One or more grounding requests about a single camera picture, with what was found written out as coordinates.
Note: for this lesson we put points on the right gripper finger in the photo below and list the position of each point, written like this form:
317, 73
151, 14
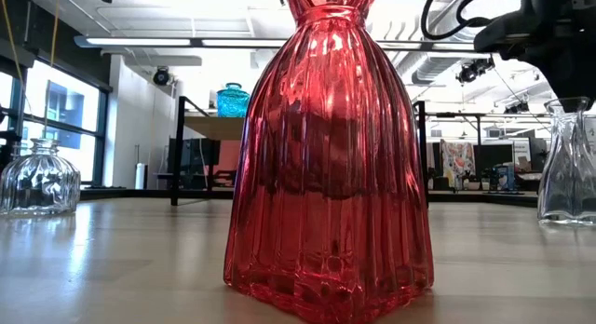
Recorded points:
575, 82

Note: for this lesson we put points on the clear tall twisted glass vase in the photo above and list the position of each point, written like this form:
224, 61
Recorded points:
565, 184

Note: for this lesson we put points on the large red ribbed glass vase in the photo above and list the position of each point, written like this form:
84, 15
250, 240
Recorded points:
326, 175

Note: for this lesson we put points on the blue squat embossed glass vase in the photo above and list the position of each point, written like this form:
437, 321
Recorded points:
232, 103

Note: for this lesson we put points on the clear squat ribbed glass vase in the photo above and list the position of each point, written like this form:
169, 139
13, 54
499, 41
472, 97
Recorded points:
39, 184

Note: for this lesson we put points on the small black ceiling spotlight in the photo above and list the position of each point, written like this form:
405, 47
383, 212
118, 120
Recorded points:
517, 108

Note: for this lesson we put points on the black ceiling track spotlight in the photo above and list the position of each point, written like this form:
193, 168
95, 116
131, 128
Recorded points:
468, 72

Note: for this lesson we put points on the black computer monitor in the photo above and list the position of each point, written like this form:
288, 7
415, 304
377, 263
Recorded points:
493, 156

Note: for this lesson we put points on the blue box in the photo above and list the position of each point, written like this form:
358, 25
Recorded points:
505, 177

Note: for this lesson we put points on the colourful patterned cloth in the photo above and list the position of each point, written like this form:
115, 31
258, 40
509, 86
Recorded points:
458, 158

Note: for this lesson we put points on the dark monitor screen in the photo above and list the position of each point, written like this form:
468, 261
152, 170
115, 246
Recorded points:
193, 156

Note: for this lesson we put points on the white cylinder bin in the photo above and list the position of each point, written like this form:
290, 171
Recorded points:
141, 176

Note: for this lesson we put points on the silver ventilation duct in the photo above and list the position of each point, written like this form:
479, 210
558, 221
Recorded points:
433, 68

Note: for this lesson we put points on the black ceiling camera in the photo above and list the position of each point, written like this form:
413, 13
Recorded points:
161, 77

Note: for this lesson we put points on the black table edge rail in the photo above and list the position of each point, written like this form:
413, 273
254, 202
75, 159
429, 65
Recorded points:
139, 193

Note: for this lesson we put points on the dark window frame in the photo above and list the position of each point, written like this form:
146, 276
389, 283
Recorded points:
100, 128

